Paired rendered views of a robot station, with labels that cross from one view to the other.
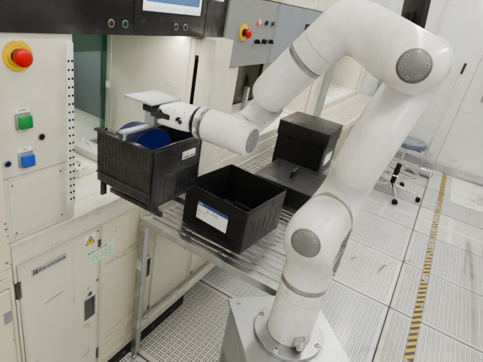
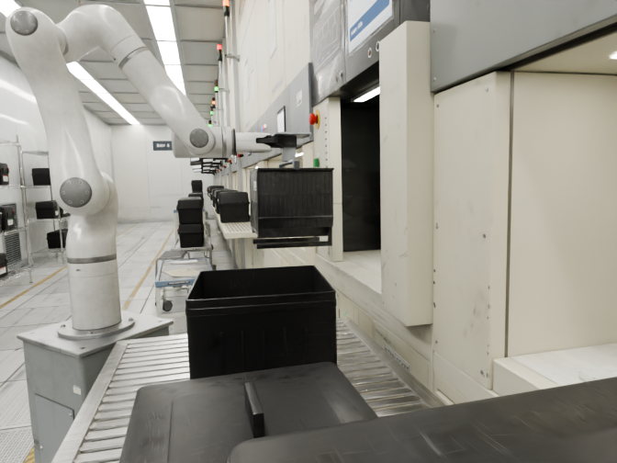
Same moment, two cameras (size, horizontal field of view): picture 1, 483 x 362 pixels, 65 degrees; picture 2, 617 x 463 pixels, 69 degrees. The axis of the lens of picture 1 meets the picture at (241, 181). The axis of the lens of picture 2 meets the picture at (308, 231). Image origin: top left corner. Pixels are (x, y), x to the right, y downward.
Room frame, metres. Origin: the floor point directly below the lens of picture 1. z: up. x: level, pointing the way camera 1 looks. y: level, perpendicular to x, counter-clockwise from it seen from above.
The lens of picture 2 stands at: (2.05, -0.49, 1.14)
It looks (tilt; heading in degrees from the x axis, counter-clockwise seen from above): 6 degrees down; 142
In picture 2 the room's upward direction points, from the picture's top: 2 degrees counter-clockwise
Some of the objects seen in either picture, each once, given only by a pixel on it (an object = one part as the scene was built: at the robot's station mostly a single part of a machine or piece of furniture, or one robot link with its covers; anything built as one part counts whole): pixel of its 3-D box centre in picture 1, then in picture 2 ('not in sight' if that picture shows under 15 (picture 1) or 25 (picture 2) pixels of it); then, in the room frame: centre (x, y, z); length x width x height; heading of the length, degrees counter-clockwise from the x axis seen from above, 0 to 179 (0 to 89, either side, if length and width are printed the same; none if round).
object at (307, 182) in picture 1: (292, 182); (255, 449); (1.62, -0.23, 0.83); 0.29 x 0.29 x 0.13; 66
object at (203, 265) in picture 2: not in sight; (188, 294); (-1.40, 0.97, 0.24); 0.97 x 0.52 x 0.48; 157
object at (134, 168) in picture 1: (151, 150); (288, 190); (1.00, 0.27, 1.11); 0.24 x 0.20 x 0.32; 154
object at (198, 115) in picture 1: (203, 123); (228, 141); (0.93, 0.13, 1.25); 0.09 x 0.03 x 0.08; 154
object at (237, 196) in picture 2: not in sight; (233, 206); (-1.47, 1.47, 0.93); 0.30 x 0.28 x 0.26; 152
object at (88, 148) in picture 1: (110, 148); not in sight; (1.45, 0.57, 0.89); 0.22 x 0.21 x 0.04; 65
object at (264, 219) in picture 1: (234, 205); (261, 319); (1.26, 0.01, 0.85); 0.28 x 0.28 x 0.17; 60
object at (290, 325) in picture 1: (295, 307); (95, 293); (0.77, -0.21, 0.85); 0.19 x 0.19 x 0.18
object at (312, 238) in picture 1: (312, 248); (92, 213); (0.74, -0.19, 1.07); 0.19 x 0.12 x 0.24; 154
